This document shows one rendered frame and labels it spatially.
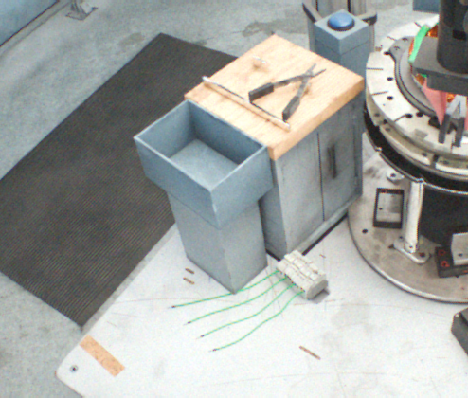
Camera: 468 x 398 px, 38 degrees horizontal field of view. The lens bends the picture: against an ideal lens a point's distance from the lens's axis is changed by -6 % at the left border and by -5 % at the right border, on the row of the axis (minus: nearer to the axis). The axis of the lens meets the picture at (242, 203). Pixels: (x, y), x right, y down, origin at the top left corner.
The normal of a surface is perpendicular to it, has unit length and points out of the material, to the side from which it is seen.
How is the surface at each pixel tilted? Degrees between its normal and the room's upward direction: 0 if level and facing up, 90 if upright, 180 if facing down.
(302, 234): 90
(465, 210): 0
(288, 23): 0
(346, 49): 90
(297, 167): 90
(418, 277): 0
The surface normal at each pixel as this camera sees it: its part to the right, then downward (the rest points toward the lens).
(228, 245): 0.70, 0.48
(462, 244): 0.04, 0.75
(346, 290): -0.13, -0.66
